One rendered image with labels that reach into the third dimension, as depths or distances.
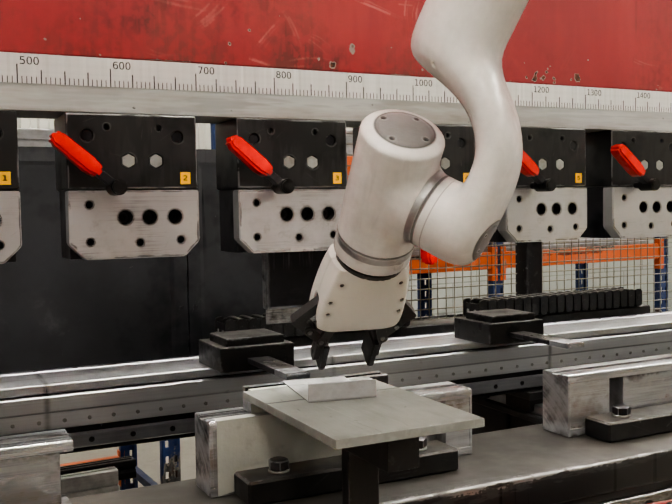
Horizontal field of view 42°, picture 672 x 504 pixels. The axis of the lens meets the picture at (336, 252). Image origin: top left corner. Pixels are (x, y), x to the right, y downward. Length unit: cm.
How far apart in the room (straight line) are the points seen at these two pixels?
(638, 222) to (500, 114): 64
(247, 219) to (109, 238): 17
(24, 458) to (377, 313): 43
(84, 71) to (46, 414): 52
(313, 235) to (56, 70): 36
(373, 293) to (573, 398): 53
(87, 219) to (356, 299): 31
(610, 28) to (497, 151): 63
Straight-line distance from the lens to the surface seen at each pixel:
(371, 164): 83
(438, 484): 115
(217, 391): 137
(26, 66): 102
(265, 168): 104
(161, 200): 103
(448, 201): 83
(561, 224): 132
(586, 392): 140
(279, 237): 108
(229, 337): 134
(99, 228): 102
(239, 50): 109
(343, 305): 95
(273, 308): 112
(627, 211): 141
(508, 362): 164
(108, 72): 104
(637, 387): 148
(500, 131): 81
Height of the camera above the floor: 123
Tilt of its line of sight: 3 degrees down
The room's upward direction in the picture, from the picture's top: 1 degrees counter-clockwise
